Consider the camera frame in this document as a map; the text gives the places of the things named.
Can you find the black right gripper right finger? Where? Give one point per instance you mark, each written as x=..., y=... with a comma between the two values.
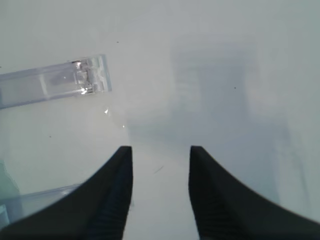
x=225, y=209

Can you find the clear holder rail patties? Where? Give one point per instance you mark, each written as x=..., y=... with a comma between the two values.
x=80, y=77

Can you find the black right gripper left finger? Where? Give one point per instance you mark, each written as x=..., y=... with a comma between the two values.
x=96, y=210

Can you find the clear holder rail lettuce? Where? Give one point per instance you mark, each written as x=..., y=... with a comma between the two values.
x=21, y=206

